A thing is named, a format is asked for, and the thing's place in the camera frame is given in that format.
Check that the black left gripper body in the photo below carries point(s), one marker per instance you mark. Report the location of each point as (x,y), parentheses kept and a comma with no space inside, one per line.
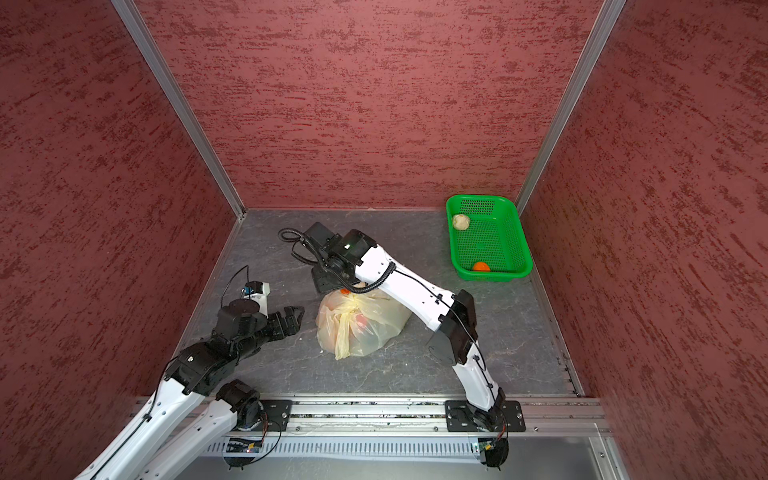
(273,328)

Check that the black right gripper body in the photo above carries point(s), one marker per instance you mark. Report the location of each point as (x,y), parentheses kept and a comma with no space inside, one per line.
(347,278)

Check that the translucent yellow plastic bag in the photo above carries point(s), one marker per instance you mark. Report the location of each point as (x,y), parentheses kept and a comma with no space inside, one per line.
(356,325)

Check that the green plastic basket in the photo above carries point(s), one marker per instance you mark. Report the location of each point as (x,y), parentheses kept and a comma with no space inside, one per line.
(495,236)

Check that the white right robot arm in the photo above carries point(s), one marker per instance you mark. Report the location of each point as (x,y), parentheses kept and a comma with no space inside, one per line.
(359,264)

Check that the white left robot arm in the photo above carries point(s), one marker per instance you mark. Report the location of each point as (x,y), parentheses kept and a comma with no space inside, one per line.
(197,401)

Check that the beige round fruit in basket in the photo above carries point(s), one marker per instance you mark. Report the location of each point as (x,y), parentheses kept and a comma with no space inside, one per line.
(461,222)

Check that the orange fruit in basket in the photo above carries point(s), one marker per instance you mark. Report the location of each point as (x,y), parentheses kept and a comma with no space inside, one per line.
(481,267)

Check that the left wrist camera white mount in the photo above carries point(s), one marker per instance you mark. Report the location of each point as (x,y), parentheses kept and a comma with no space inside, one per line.
(256,291)

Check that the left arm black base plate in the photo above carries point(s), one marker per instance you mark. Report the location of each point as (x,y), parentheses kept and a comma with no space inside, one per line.
(264,415)

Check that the left controller board with wires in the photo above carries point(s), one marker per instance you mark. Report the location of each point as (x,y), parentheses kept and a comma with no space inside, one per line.
(243,445)

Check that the controller board with wires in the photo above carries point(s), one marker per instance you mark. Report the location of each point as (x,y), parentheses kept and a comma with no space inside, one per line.
(494,450)
(243,445)

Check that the perforated cable duct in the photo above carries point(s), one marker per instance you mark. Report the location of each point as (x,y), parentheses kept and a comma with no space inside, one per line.
(458,449)

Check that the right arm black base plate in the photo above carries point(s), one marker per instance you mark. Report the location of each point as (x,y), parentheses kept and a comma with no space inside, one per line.
(465,416)

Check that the right controller board with wires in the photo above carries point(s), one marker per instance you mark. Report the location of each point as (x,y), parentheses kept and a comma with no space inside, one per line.
(494,450)

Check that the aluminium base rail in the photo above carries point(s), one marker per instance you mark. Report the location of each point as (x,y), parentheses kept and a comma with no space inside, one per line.
(420,415)

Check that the aluminium corner post left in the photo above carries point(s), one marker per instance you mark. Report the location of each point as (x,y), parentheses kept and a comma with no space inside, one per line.
(132,19)

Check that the aluminium corner post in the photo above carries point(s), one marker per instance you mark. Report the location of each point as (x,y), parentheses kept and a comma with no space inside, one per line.
(595,43)
(132,19)

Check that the aluminium corner post right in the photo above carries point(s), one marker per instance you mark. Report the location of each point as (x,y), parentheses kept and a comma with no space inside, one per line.
(595,43)

